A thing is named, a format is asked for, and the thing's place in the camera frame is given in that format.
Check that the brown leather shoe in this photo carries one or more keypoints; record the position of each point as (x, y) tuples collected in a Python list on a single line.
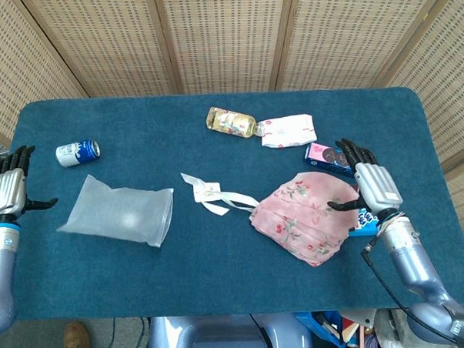
[(77, 338)]

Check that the grey-blue robot torso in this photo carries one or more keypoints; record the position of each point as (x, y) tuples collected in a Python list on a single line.
[(224, 340)]

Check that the blue storage bin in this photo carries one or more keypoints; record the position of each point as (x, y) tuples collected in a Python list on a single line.
[(319, 328)]

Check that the blue carpet table mat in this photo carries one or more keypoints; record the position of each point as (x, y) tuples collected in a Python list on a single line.
[(221, 274)]

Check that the woven wicker folding screen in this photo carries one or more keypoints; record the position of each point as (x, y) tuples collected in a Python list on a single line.
[(226, 39)]

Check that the translucent frosted plastic bag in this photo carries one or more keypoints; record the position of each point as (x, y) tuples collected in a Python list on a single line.
[(114, 214)]

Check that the blue white drink can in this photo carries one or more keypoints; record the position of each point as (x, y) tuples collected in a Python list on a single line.
[(77, 152)]

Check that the pink floral clothes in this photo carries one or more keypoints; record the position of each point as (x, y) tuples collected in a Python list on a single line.
[(303, 217)]

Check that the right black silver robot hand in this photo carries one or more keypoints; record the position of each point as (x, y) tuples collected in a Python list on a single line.
[(377, 187)]

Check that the white ribbon with tag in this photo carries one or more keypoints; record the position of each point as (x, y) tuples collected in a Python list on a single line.
[(206, 190)]

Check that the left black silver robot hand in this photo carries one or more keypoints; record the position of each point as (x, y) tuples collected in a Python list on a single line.
[(3, 191)]

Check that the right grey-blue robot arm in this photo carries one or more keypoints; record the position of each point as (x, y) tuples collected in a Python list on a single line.
[(413, 258)]

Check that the crumpled white plastic sheet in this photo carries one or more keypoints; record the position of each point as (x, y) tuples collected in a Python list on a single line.
[(393, 332)]

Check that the blue pink sandwich cookie box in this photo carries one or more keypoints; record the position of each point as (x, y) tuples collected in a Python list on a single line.
[(323, 156)]

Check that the white pink-print tissue pack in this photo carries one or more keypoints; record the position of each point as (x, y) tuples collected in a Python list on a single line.
[(289, 131)]

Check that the blue chocolate chip cookie box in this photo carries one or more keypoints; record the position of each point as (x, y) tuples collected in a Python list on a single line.
[(363, 224)]

